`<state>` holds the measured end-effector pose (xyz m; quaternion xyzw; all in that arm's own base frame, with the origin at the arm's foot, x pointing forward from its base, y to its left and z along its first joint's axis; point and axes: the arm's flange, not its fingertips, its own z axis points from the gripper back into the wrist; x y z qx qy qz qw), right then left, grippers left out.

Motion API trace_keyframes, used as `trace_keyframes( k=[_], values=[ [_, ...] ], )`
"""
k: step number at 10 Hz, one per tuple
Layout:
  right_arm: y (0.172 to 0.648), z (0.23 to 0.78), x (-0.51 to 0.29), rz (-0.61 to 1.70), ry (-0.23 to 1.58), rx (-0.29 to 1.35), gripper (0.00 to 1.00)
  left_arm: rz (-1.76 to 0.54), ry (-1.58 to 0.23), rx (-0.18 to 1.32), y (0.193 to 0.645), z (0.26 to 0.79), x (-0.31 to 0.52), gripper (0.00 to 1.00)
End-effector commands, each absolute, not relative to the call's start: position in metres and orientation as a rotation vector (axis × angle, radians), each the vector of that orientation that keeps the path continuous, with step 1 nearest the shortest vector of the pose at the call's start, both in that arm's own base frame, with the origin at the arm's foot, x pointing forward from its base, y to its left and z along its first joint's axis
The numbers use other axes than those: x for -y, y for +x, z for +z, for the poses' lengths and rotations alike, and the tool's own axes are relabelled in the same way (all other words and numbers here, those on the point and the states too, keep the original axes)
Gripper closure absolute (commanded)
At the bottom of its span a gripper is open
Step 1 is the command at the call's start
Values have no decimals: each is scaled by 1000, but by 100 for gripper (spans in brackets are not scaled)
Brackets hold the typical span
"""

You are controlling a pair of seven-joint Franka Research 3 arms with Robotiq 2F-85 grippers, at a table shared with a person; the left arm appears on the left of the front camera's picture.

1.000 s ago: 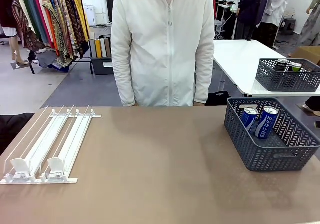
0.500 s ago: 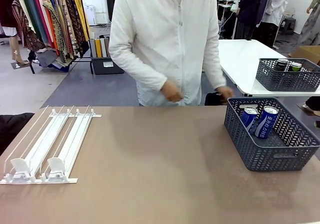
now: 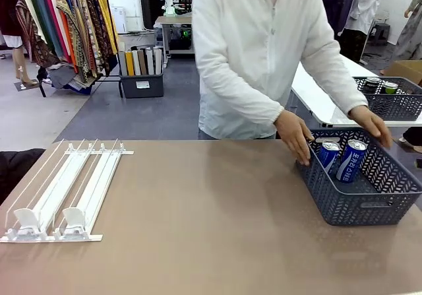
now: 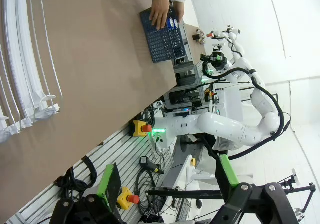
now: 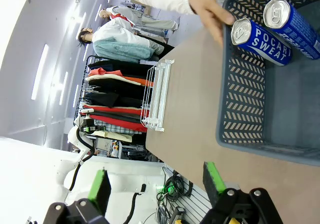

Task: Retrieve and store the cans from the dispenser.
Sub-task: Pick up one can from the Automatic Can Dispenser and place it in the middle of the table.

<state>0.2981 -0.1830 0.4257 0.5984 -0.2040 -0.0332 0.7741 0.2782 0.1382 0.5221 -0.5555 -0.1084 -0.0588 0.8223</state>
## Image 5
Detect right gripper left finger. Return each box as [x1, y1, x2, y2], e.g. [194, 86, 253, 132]
[43, 169, 112, 224]

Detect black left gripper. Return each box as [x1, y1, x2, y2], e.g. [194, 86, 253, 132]
[79, 113, 107, 134]

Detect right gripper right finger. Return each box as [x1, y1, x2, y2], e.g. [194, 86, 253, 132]
[199, 161, 285, 224]

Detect blue-grey plastic basket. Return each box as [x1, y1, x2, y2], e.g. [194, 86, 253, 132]
[215, 0, 320, 166]

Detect blue Pocari Sweat can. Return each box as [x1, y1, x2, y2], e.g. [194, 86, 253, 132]
[230, 18, 293, 67]
[262, 0, 320, 60]

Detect person's right hand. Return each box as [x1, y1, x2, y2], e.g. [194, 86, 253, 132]
[188, 0, 236, 46]

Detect pale yellow hanging garment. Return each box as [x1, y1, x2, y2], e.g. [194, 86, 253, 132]
[91, 130, 133, 142]

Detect cluttered equipment shelf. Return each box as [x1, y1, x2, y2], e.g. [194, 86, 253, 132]
[72, 135, 161, 162]

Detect grey ribbed floor panel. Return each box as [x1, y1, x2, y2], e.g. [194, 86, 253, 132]
[162, 176, 216, 224]

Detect plaid hanging shirt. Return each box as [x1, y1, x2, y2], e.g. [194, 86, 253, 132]
[102, 123, 148, 136]

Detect black hanging garments bundle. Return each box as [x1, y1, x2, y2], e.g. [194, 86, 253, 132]
[83, 80, 151, 109]

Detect cream hanging garment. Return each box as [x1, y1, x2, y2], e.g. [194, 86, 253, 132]
[85, 75, 142, 86]

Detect white ceiling light strip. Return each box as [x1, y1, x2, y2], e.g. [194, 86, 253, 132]
[30, 43, 50, 101]
[59, 71, 69, 104]

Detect orange-red hanging garment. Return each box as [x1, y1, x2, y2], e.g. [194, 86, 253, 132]
[87, 68, 154, 87]

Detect black hanging garment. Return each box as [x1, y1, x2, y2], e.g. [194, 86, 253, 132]
[88, 60, 161, 75]

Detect black clothes rack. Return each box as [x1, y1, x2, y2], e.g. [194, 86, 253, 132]
[73, 55, 101, 124]

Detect dark-haired mannequin white shirt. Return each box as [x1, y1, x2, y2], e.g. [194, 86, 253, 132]
[76, 17, 175, 59]

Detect bald mannequin grey clothes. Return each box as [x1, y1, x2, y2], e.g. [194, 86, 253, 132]
[98, 5, 181, 32]

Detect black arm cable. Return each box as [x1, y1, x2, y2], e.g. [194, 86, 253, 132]
[68, 131, 96, 192]
[123, 183, 147, 224]

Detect black floor cable bundle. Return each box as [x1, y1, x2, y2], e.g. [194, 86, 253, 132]
[156, 167, 193, 224]

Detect white wire can dispenser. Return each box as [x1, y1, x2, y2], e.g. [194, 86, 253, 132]
[140, 59, 175, 133]

